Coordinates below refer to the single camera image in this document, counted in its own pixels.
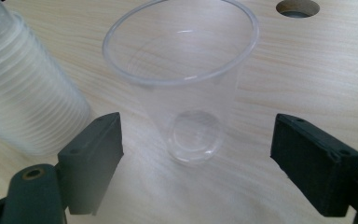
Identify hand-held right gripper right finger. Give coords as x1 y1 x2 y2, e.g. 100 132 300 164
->
269 113 358 218

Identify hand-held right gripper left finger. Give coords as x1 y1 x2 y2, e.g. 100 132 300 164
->
57 112 125 217

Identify stack of clear plastic cups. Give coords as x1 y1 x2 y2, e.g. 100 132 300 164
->
0 0 92 157

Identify single clear plastic cup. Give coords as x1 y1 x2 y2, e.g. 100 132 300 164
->
102 0 260 165

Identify round cable hole in table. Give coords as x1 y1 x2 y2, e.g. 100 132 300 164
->
275 0 321 19

